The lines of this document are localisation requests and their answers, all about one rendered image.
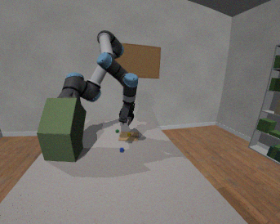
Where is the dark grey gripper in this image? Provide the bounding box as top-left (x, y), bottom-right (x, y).
top-left (119, 101), bottom-right (135, 126)

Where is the tan flat mat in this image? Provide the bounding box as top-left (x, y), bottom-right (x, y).
top-left (118, 132), bottom-right (138, 141)

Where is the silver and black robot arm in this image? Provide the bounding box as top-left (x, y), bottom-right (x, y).
top-left (57, 30), bottom-right (138, 123)

